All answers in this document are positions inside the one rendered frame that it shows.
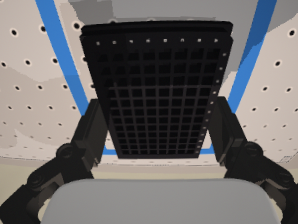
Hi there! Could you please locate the black well plate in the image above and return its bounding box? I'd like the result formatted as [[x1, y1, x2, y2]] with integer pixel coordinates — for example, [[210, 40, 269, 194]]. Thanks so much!
[[79, 20, 234, 159]]

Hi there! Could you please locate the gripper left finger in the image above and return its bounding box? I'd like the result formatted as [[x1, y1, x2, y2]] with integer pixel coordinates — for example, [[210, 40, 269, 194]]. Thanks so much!
[[0, 98, 108, 224]]

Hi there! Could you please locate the blue tape outline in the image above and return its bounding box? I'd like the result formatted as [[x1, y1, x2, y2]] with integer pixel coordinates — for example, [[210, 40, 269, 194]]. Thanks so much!
[[35, 0, 277, 116]]

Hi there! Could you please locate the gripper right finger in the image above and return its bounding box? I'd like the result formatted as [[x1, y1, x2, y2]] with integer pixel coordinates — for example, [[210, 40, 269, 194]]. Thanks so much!
[[208, 96, 298, 224]]

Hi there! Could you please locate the light grey flat base plate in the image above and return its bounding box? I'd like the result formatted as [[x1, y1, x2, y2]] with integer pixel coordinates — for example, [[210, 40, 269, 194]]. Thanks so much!
[[0, 0, 298, 166]]

